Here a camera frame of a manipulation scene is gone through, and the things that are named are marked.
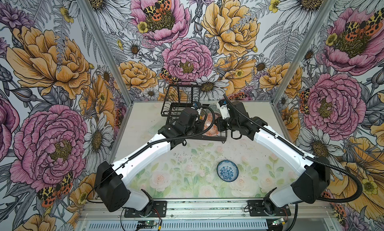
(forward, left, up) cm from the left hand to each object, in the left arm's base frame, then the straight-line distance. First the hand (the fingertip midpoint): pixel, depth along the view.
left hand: (200, 125), depth 78 cm
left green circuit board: (-39, +24, -24) cm, 52 cm away
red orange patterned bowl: (+4, -5, -1) cm, 6 cm away
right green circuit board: (-39, -37, -24) cm, 59 cm away
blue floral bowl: (-15, -16, -23) cm, 32 cm away
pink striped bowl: (+4, -5, +2) cm, 7 cm away
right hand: (+1, -9, -2) cm, 9 cm away
